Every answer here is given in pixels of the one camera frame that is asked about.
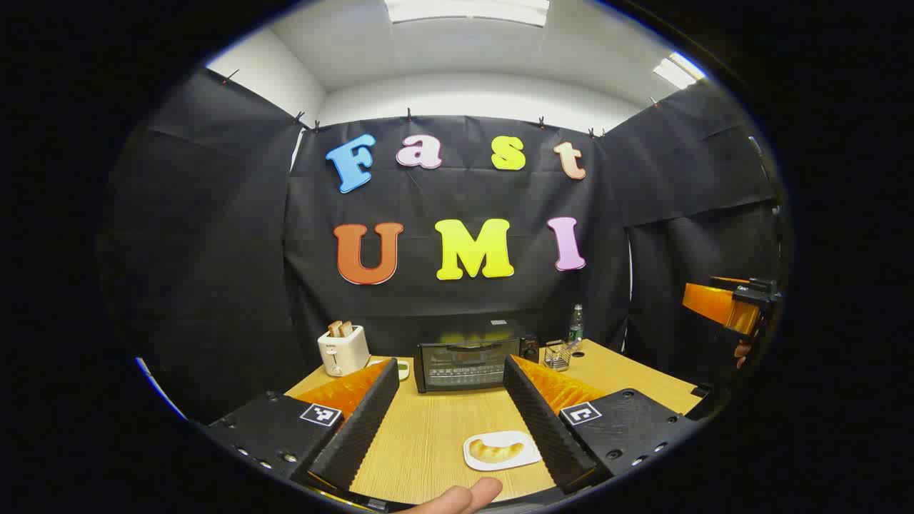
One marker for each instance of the white divided snack dish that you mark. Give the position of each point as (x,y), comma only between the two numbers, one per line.
(403,371)

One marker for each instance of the clear water bottle green label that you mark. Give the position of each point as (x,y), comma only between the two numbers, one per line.
(575,328)

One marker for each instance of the golden croissant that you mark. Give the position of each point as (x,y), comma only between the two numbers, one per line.
(493,452)

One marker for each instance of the white toaster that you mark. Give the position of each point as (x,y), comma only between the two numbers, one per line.
(343,353)

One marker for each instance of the ceiling light panel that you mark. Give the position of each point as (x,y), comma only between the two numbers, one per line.
(678,71)
(468,11)

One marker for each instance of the white plate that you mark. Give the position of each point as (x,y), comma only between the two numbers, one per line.
(530,457)

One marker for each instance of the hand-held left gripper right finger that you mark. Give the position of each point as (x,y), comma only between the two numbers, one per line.
(543,421)

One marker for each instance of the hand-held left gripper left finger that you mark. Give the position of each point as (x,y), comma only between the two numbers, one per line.
(368,414)

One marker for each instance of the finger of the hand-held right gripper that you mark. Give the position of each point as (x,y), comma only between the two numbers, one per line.
(707,303)

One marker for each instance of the black electric oven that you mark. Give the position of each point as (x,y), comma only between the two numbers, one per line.
(464,360)

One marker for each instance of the black backdrop cloth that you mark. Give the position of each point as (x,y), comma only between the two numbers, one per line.
(643,178)

